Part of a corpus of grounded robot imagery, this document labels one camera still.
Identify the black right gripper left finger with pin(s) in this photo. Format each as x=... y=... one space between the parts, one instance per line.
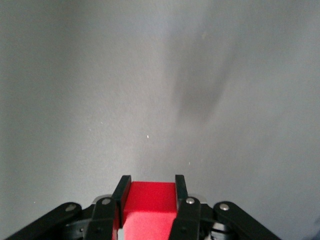
x=102 y=217

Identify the red cube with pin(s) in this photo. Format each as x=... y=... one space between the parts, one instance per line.
x=150 y=202

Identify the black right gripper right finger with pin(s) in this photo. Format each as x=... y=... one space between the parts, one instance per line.
x=186 y=217

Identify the grey table mat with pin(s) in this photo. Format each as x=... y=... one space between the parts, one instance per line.
x=100 y=87

